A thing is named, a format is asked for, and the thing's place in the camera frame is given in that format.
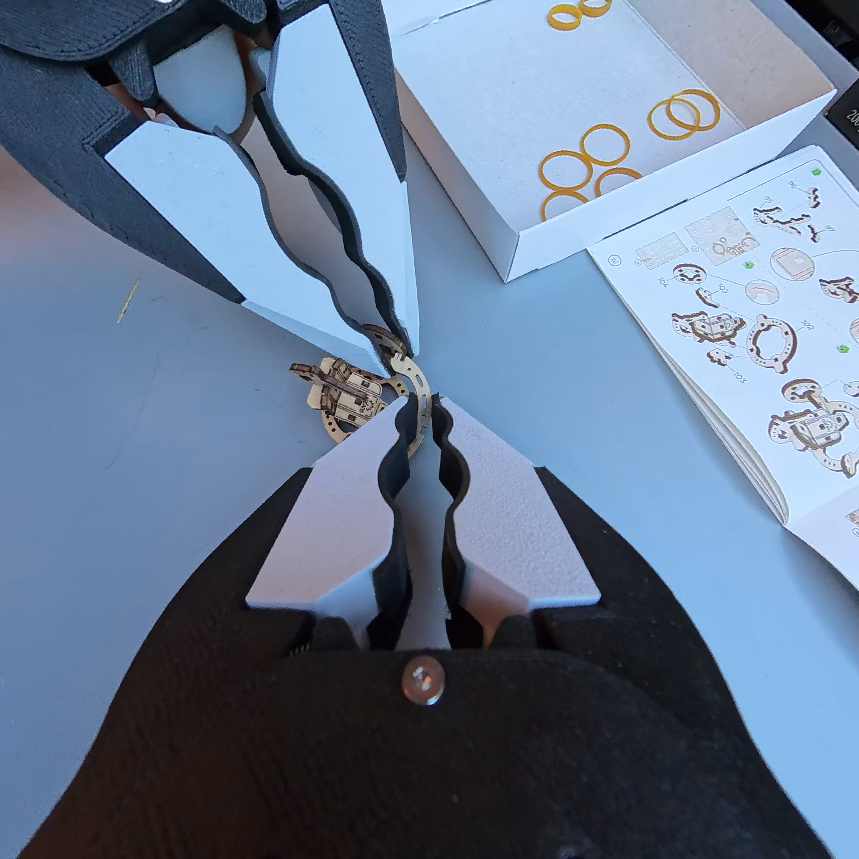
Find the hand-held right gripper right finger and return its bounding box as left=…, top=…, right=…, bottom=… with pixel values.
left=431, top=395, right=602, bottom=651

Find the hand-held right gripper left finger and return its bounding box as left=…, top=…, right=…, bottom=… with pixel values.
left=245, top=395, right=412, bottom=651

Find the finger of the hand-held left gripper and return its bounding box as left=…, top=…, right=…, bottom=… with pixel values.
left=104, top=121, right=397, bottom=378
left=254, top=2, right=421, bottom=357

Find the wooden robot figure model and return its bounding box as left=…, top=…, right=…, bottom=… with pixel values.
left=290, top=324, right=412, bottom=445

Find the curved wooden arc part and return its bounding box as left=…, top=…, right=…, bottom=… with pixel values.
left=388, top=354, right=432, bottom=463

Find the white cardboard box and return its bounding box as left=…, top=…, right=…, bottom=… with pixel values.
left=389, top=0, right=838, bottom=283

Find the group of yellow rubber bands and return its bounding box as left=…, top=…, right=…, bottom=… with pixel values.
left=539, top=0, right=722, bottom=221

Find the white instruction booklet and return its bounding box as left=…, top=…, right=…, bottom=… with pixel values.
left=587, top=144, right=859, bottom=591

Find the black printed box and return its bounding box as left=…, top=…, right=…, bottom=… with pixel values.
left=824, top=86, right=859, bottom=150

